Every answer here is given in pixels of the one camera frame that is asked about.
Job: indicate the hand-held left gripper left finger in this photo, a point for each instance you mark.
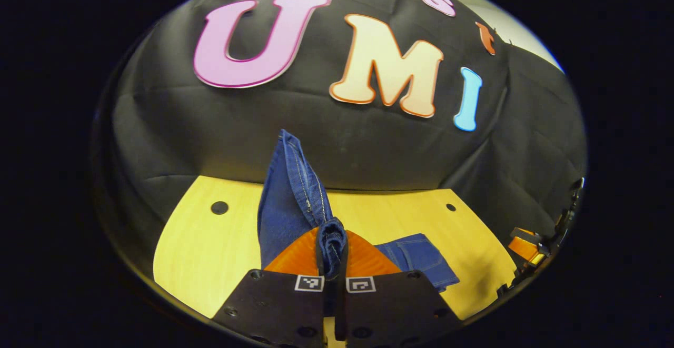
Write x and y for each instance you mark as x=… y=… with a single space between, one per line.
x=274 y=306

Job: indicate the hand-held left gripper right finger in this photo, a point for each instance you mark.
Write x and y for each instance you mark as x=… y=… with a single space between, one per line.
x=389 y=306

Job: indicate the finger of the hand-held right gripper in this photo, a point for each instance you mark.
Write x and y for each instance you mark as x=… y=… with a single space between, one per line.
x=526 y=248

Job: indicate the blue denim jeans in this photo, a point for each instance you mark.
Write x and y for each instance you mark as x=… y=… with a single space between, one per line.
x=289 y=200

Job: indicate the black backdrop cloth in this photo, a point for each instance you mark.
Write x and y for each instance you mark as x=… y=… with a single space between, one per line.
x=210 y=127

